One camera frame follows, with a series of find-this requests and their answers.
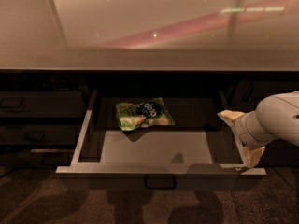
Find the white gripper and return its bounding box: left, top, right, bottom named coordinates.
left=218, top=110, right=268, bottom=168

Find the grey drawer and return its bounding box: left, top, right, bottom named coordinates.
left=56, top=91, right=266, bottom=190
left=0, top=125, right=80, bottom=146
left=0, top=91, right=84, bottom=118
left=0, top=149, right=74, bottom=169

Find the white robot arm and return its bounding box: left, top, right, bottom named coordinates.
left=218, top=91, right=299, bottom=168

